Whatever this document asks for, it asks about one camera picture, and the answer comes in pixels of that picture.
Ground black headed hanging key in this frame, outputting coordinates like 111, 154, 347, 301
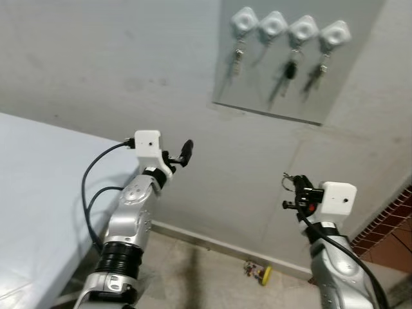
268, 48, 301, 108

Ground short black left arm cable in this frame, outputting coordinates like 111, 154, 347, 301
86, 186, 125, 223

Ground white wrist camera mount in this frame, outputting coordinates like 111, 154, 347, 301
133, 130, 174, 180
320, 182, 357, 217

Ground long black left arm cable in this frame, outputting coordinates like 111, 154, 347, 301
81, 142, 136, 253

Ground white plastic folding table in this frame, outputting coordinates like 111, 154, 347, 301
0, 113, 140, 309

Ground silver hanging keys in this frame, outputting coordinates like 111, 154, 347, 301
227, 37, 249, 82

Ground grey wall board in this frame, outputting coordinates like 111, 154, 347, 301
212, 0, 388, 126

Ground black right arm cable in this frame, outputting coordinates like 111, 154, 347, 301
296, 209, 389, 309

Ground yellow wheeled toy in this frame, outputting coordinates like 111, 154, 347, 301
243, 260, 273, 286

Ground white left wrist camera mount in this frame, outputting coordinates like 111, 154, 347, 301
133, 130, 174, 180

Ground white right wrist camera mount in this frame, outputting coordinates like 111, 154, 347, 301
320, 182, 357, 217

